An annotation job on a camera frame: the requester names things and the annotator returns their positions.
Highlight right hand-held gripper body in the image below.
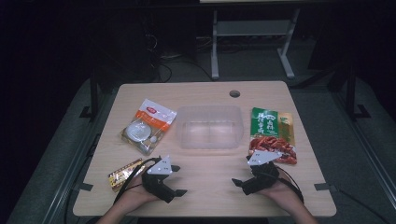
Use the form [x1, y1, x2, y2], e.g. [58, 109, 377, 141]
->
[242, 149, 283, 196]

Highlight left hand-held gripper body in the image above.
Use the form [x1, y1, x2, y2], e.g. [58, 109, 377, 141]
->
[141, 155, 176, 203]

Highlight green red snack packet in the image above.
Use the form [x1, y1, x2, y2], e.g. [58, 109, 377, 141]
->
[247, 106, 298, 165]

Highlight small yellow box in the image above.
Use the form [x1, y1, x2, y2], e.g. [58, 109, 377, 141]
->
[107, 158, 146, 193]

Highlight clear plastic container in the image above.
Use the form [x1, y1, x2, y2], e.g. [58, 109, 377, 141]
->
[176, 105, 245, 150]

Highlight person's right hand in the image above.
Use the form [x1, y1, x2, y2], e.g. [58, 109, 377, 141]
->
[257, 171, 303, 207]

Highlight person's left hand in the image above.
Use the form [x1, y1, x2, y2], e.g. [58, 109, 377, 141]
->
[116, 175, 161, 216]

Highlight white orange snack packet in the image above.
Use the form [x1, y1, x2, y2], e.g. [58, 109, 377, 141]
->
[120, 98, 177, 156]

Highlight grey tape piece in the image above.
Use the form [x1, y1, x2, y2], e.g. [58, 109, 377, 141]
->
[73, 182, 94, 192]
[313, 182, 338, 192]

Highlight black metal stand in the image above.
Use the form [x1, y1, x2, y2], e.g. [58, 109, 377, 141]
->
[344, 63, 372, 121]
[78, 68, 101, 121]

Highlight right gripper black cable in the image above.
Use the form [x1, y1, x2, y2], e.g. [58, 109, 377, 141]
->
[275, 166, 304, 203]

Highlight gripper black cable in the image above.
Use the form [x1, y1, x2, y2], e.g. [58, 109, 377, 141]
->
[275, 166, 304, 203]
[113, 157, 161, 204]

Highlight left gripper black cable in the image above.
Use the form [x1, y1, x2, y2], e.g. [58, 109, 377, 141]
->
[113, 157, 161, 204]

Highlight black floor cables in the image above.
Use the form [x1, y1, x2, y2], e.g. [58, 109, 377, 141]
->
[146, 31, 216, 82]

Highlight thin black floor cable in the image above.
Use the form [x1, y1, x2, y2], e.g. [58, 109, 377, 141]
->
[335, 186, 391, 224]

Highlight white metal table frame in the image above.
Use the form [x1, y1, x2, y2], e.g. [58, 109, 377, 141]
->
[209, 8, 302, 80]

